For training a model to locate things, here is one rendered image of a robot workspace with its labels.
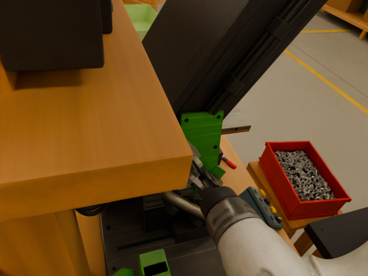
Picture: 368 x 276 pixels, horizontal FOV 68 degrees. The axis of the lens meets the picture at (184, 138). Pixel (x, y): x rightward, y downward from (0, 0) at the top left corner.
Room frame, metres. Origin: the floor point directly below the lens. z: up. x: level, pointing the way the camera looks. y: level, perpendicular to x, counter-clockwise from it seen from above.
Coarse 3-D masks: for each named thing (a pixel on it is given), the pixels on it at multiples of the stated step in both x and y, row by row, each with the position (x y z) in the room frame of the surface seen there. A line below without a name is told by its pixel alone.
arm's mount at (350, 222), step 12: (336, 216) 0.60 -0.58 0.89; (348, 216) 0.61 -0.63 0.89; (360, 216) 0.62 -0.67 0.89; (312, 228) 0.53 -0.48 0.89; (324, 228) 0.54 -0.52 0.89; (336, 228) 0.55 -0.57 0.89; (348, 228) 0.56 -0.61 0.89; (360, 228) 0.56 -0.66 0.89; (312, 240) 0.51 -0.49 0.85; (324, 240) 0.49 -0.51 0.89; (336, 240) 0.50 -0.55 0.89; (348, 240) 0.51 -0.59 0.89; (360, 240) 0.52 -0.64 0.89; (324, 252) 0.46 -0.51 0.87; (336, 252) 0.46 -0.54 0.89; (348, 252) 0.47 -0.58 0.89
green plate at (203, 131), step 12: (180, 120) 0.53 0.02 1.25; (192, 120) 0.53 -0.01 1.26; (204, 120) 0.55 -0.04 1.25; (216, 120) 0.56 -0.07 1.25; (192, 132) 0.53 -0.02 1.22; (204, 132) 0.54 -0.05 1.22; (216, 132) 0.55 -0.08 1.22; (192, 144) 0.52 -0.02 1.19; (204, 144) 0.53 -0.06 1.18; (216, 144) 0.55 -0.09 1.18; (204, 156) 0.52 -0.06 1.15; (216, 156) 0.54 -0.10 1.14
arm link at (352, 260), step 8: (360, 248) 0.25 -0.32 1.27; (304, 256) 0.25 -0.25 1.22; (312, 256) 0.24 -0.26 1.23; (344, 256) 0.24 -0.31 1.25; (352, 256) 0.24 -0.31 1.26; (360, 256) 0.24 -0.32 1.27; (312, 264) 0.23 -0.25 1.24; (320, 264) 0.23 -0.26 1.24; (328, 264) 0.23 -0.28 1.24; (336, 264) 0.23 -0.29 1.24; (344, 264) 0.23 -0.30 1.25; (352, 264) 0.23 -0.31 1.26; (360, 264) 0.22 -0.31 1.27; (312, 272) 0.21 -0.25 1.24; (320, 272) 0.21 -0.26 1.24; (328, 272) 0.21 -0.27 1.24; (336, 272) 0.22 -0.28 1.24; (344, 272) 0.22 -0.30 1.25; (352, 272) 0.22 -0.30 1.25; (360, 272) 0.21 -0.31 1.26
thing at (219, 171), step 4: (216, 168) 0.53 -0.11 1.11; (220, 168) 0.53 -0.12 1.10; (212, 172) 0.52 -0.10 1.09; (216, 172) 0.52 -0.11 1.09; (220, 172) 0.53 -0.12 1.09; (224, 172) 0.53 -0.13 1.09; (220, 176) 0.53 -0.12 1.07; (192, 188) 0.50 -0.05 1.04; (196, 188) 0.49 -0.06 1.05; (196, 192) 0.49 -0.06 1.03
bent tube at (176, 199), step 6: (192, 150) 0.48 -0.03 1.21; (198, 156) 0.48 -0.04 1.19; (162, 192) 0.43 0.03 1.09; (168, 192) 0.43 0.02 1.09; (168, 198) 0.43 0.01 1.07; (174, 198) 0.43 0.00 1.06; (180, 198) 0.44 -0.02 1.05; (174, 204) 0.43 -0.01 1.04; (180, 204) 0.43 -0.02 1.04; (186, 204) 0.44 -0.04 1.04; (192, 204) 0.45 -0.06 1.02; (186, 210) 0.43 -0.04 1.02; (192, 210) 0.44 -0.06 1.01; (198, 210) 0.45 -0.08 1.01; (198, 216) 0.44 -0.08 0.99
